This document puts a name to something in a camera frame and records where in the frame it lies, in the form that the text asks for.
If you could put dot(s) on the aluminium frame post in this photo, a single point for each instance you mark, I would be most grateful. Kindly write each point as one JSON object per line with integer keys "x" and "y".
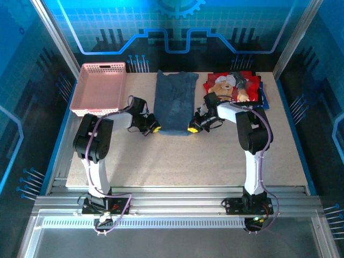
{"x": 53, "y": 35}
{"x": 295, "y": 35}

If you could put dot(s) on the pink plastic basket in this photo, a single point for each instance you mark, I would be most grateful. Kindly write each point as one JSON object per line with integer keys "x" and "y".
{"x": 99, "y": 88}

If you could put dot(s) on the aluminium frame rail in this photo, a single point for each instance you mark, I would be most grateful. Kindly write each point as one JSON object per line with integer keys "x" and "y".
{"x": 174, "y": 200}

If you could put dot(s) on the blue-grey t-shirt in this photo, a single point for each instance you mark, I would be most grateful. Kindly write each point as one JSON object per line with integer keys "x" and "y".
{"x": 174, "y": 102}

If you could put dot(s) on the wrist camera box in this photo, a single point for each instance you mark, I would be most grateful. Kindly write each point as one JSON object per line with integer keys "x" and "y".
{"x": 147, "y": 108}
{"x": 200, "y": 111}

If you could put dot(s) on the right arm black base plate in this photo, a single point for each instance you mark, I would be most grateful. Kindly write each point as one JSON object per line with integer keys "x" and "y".
{"x": 233, "y": 207}

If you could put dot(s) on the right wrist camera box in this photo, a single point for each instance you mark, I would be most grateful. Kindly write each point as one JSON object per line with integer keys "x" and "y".
{"x": 200, "y": 111}

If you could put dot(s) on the small connector board with lights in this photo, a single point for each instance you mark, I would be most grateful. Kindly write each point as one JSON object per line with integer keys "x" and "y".
{"x": 255, "y": 220}

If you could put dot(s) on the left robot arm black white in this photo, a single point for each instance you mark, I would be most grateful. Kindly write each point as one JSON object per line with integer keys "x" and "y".
{"x": 91, "y": 139}

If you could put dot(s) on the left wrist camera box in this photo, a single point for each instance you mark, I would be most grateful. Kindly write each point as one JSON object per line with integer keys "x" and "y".
{"x": 147, "y": 108}

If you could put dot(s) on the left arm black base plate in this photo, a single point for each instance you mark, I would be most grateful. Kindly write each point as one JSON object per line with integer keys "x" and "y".
{"x": 118, "y": 208}

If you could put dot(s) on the red teddy bear t-shirt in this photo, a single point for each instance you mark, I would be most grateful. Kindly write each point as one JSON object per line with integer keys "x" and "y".
{"x": 228, "y": 86}

